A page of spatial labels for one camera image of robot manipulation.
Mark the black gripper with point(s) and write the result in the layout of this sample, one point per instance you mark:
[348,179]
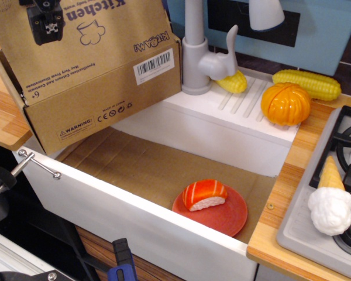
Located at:
[46,20]

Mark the brown cardboard box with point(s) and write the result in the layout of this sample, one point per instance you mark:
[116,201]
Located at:
[115,59]

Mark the grey toy faucet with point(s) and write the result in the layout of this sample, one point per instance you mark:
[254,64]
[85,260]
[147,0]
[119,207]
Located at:
[199,65]

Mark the cardboard sheet in sink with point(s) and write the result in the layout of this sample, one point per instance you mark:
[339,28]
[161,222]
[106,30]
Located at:
[160,173]

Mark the white toy sink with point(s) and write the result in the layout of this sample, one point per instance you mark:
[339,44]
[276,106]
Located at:
[223,127]

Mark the white lamp shade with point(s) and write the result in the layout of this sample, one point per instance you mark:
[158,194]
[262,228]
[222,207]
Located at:
[265,14]

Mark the salmon sushi toy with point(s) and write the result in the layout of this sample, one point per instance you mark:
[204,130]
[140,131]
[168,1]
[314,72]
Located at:
[204,194]

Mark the orange toy pumpkin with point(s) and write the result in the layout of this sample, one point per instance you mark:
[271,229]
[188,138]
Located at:
[286,104]

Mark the red round plate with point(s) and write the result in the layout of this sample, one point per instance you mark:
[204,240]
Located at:
[228,218]

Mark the grey toy stove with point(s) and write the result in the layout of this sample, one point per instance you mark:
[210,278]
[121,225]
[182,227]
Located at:
[297,232]

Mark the toy ice cream cone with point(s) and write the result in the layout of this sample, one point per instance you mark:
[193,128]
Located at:
[330,203]

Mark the metal clamp screw handle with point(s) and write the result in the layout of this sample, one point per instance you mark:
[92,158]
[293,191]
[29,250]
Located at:
[30,158]

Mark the blue black clamp handle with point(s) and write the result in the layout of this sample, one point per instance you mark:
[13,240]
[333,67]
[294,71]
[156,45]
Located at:
[125,268]

